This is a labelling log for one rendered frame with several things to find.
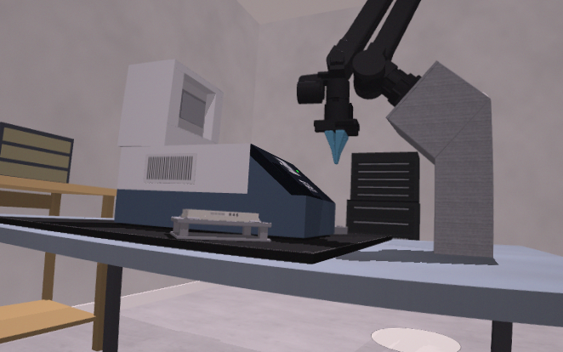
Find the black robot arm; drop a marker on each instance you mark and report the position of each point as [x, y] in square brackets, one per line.
[374, 73]

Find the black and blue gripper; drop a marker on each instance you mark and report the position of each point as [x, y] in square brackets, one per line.
[338, 127]

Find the white well pcr plate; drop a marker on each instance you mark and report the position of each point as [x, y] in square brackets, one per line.
[220, 215]

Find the white real-time pcr cycler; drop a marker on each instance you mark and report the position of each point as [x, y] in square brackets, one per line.
[165, 167]

